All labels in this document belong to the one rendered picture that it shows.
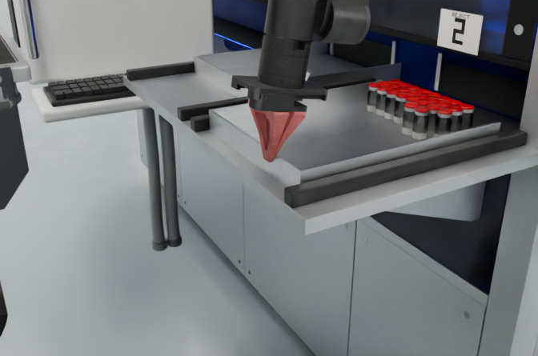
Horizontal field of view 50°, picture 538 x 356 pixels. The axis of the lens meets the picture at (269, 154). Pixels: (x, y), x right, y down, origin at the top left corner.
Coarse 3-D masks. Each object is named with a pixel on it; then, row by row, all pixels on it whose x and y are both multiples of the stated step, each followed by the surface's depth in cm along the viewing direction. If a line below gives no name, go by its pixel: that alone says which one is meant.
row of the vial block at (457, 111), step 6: (384, 84) 95; (390, 84) 96; (402, 90) 92; (408, 90) 92; (414, 96) 90; (420, 96) 89; (426, 96) 89; (432, 102) 86; (438, 102) 86; (444, 102) 86; (444, 108) 85; (450, 108) 84; (456, 108) 84; (462, 108) 84; (456, 114) 83; (456, 120) 83; (462, 120) 84; (456, 126) 84; (450, 132) 84
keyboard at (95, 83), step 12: (48, 84) 132; (60, 84) 131; (72, 84) 132; (84, 84) 131; (96, 84) 131; (108, 84) 132; (120, 84) 132; (48, 96) 127; (60, 96) 124; (72, 96) 125; (84, 96) 127; (96, 96) 127; (108, 96) 128; (120, 96) 129
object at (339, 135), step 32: (352, 96) 100; (224, 128) 83; (256, 128) 89; (320, 128) 89; (352, 128) 89; (384, 128) 89; (480, 128) 80; (256, 160) 76; (288, 160) 77; (320, 160) 77; (352, 160) 70; (384, 160) 73
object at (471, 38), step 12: (444, 12) 92; (456, 12) 89; (444, 24) 92; (456, 24) 90; (468, 24) 88; (480, 24) 86; (444, 36) 93; (456, 36) 90; (468, 36) 88; (456, 48) 91; (468, 48) 89
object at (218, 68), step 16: (320, 48) 135; (208, 64) 114; (224, 64) 124; (240, 64) 126; (256, 64) 127; (320, 64) 127; (336, 64) 127; (352, 64) 127; (400, 64) 114; (208, 80) 115; (224, 80) 108; (320, 80) 106; (336, 80) 108; (384, 80) 114; (240, 96) 104
